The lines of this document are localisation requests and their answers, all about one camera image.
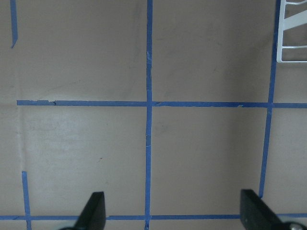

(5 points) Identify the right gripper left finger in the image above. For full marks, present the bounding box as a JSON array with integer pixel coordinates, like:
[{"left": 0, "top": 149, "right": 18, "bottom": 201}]
[{"left": 60, "top": 192, "right": 106, "bottom": 230}]

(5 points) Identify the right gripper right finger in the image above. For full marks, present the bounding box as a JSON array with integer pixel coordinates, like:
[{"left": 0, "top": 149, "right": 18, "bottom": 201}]
[{"left": 239, "top": 189, "right": 307, "bottom": 230}]

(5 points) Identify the white wire cup rack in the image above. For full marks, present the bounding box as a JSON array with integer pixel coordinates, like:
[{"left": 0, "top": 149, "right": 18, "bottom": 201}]
[{"left": 276, "top": 0, "right": 307, "bottom": 64}]

